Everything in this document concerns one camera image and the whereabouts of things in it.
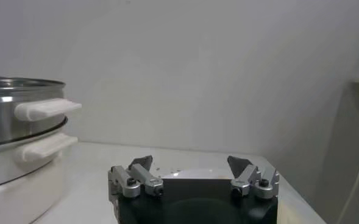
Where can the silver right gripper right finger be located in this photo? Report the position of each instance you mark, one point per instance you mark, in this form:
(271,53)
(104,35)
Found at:
(246,179)

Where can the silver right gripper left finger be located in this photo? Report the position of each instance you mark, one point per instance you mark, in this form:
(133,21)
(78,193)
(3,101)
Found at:
(145,178)

